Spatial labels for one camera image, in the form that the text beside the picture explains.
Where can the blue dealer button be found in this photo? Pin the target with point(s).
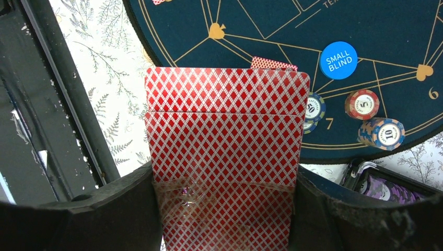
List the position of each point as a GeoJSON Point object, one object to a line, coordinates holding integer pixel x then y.
{"type": "Point", "coordinates": [338, 60]}

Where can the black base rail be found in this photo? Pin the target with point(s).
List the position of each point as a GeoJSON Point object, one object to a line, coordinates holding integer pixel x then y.
{"type": "Point", "coordinates": [52, 147]}

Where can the red card deck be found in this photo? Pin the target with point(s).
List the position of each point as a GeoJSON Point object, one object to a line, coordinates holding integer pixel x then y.
{"type": "Point", "coordinates": [225, 146]}

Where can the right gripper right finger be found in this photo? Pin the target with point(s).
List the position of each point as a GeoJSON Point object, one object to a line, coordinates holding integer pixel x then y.
{"type": "Point", "coordinates": [328, 216]}

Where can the red playing card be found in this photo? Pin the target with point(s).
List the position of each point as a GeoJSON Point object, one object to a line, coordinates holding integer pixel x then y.
{"type": "Point", "coordinates": [262, 63]}
{"type": "Point", "coordinates": [157, 2]}

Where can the red five chip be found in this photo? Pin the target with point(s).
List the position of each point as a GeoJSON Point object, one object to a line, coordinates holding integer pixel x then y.
{"type": "Point", "coordinates": [362, 104]}

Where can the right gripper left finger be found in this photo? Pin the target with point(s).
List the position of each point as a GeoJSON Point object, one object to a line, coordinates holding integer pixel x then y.
{"type": "Point", "coordinates": [122, 215]}

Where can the round dark blue poker mat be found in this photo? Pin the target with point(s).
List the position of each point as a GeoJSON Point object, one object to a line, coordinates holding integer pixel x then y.
{"type": "Point", "coordinates": [398, 44]}

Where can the blue ten chip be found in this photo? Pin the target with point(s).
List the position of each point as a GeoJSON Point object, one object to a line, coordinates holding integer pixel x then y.
{"type": "Point", "coordinates": [382, 133]}

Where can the purple chip row in case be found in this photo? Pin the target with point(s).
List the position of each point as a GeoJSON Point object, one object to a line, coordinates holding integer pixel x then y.
{"type": "Point", "coordinates": [382, 189]}

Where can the black chip carrying case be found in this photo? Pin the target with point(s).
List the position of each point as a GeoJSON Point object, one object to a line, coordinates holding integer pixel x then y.
{"type": "Point", "coordinates": [358, 170]}

